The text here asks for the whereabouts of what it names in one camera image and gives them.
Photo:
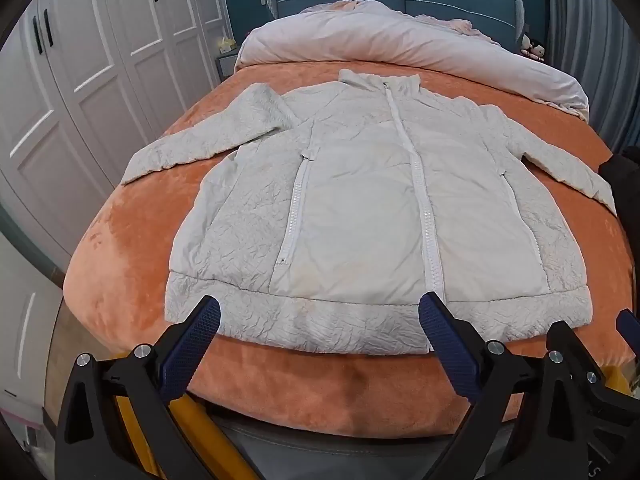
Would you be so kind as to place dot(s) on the pale pink duvet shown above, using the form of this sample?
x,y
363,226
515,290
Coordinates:
x,y
400,40

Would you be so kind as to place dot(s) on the white panelled wardrobe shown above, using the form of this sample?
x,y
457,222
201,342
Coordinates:
x,y
90,60

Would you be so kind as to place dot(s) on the grey bed base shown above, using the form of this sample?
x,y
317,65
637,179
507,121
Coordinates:
x,y
320,447

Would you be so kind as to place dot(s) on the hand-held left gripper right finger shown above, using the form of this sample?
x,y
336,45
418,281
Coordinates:
x,y
445,345

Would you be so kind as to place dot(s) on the black and white plush toy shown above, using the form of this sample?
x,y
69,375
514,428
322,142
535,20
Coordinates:
x,y
532,47

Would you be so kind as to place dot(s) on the orange bed blanket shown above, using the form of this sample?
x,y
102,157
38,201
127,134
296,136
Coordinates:
x,y
130,270

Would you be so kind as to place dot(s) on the grey blue curtain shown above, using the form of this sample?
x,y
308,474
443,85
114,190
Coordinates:
x,y
590,45

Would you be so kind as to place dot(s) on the grey nightstand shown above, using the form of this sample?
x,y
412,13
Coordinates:
x,y
226,67

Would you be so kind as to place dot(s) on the dark cloth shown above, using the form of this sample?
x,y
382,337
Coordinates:
x,y
622,172

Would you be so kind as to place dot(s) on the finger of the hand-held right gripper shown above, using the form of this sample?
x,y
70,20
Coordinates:
x,y
628,322
602,402

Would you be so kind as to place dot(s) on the white zip jacket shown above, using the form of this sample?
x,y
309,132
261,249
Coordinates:
x,y
365,200

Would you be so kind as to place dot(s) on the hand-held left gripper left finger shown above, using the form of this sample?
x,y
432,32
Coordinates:
x,y
192,342

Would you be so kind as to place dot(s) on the yellow tissue box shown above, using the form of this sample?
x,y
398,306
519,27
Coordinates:
x,y
226,45

